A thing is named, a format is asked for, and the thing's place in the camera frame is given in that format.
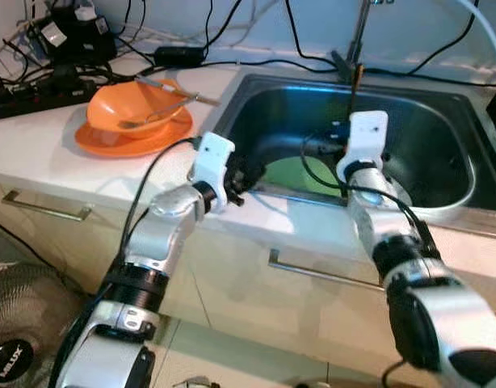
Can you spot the green plate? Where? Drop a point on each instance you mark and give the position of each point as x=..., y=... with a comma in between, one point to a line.
x=292, y=178

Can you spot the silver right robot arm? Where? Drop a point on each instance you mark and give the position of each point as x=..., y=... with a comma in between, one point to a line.
x=430, y=307

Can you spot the white kitchen cabinet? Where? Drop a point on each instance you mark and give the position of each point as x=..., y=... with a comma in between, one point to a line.
x=232, y=299

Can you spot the black charger with white label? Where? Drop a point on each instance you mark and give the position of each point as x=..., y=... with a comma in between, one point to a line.
x=74, y=36

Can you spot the metal faucet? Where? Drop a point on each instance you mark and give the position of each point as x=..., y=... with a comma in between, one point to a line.
x=359, y=36

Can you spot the orange bowl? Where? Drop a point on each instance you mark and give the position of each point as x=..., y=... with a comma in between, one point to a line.
x=131, y=109

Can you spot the metal spoon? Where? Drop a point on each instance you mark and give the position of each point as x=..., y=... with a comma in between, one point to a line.
x=155, y=113

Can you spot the stainless steel sink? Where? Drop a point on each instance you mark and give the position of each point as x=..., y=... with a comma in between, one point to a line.
x=426, y=121

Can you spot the orange plate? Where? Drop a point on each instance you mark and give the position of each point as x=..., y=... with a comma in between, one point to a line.
x=127, y=145

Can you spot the white plate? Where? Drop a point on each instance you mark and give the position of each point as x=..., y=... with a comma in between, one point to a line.
x=401, y=194

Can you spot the black power adapter brick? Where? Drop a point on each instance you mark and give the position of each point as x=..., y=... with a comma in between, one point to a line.
x=180, y=56

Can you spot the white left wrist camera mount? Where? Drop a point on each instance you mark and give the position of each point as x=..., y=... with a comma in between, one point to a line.
x=212, y=166

